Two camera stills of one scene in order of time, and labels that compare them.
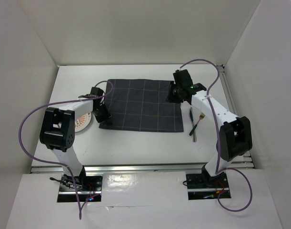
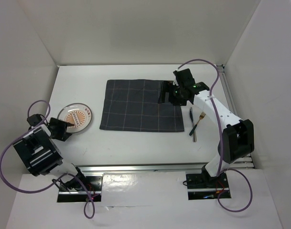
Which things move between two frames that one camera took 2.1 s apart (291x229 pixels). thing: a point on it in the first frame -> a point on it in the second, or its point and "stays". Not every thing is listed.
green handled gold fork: (201, 116) stays
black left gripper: (106, 116) -> (62, 126)
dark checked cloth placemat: (141, 105) stays
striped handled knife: (191, 119) stays
